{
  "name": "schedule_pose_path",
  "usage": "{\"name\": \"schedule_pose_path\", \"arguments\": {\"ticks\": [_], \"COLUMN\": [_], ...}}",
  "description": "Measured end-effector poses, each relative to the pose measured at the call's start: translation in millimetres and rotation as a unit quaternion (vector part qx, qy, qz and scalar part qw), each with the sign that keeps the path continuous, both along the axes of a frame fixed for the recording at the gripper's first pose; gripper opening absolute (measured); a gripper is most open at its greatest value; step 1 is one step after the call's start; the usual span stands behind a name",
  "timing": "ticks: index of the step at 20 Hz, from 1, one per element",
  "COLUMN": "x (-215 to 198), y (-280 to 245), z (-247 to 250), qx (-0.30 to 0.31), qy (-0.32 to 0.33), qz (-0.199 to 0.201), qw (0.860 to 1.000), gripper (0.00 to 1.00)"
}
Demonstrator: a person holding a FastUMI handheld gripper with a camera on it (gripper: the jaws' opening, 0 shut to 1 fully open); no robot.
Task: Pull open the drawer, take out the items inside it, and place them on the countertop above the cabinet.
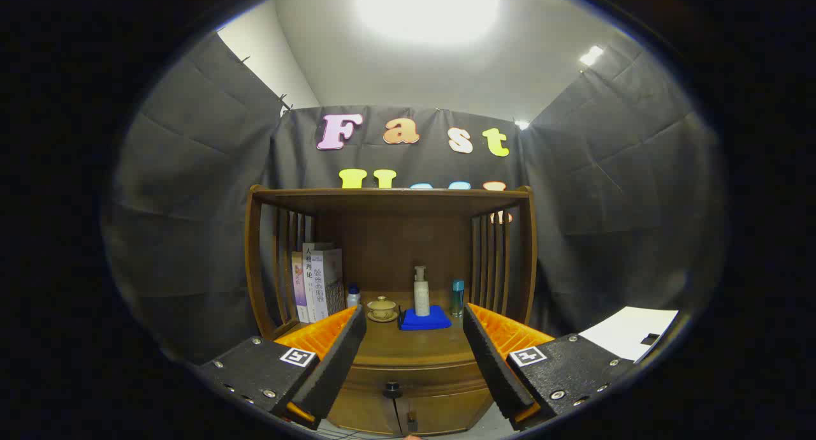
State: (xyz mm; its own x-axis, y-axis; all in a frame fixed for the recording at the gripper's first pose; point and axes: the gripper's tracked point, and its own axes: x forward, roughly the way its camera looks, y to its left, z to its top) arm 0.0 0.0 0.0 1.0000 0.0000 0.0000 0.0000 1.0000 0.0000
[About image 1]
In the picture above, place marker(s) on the black drawer knob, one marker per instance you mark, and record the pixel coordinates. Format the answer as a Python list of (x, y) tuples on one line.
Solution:
[(391, 389)]

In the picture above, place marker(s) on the wooden cabinet with slatted sides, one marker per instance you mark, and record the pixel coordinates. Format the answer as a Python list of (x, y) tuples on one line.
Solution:
[(395, 236)]

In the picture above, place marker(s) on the wooden countertop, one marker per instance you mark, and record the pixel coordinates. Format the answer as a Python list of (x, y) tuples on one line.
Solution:
[(414, 347)]

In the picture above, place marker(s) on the large ceiling light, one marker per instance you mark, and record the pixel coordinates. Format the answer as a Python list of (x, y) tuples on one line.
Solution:
[(427, 9)]

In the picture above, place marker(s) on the teal blue bottle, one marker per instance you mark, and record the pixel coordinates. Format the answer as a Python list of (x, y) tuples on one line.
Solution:
[(458, 298)]

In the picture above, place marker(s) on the yellow lidded teacup with saucer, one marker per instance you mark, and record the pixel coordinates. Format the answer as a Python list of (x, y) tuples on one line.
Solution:
[(382, 308)]

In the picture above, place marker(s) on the blue folded cloth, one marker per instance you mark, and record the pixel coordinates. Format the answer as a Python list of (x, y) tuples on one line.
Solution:
[(424, 322)]

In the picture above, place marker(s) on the pink purple book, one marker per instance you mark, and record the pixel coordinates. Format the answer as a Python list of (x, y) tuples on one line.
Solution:
[(297, 287)]

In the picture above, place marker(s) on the small ceiling light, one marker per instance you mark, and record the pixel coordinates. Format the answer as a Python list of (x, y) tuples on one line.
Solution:
[(591, 55)]

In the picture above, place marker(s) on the wooden drawer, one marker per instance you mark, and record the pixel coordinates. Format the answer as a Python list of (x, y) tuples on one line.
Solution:
[(440, 379)]

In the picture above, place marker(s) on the thick white book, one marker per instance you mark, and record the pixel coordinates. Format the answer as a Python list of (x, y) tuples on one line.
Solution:
[(328, 277)]

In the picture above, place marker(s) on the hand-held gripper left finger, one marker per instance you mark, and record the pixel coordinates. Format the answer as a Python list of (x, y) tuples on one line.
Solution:
[(338, 363)]

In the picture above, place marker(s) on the white pump bottle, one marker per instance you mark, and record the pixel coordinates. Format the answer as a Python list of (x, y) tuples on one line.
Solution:
[(421, 293)]

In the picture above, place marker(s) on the white grey printer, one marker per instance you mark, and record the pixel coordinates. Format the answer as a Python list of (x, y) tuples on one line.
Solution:
[(628, 331)]

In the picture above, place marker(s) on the thin white book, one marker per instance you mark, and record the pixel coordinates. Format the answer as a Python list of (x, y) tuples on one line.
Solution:
[(308, 280)]

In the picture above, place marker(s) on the white bottle with blue cap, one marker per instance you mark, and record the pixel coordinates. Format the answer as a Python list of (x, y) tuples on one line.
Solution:
[(352, 296)]

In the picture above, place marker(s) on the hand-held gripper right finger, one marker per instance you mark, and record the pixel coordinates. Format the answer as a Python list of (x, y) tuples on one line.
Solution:
[(494, 370)]

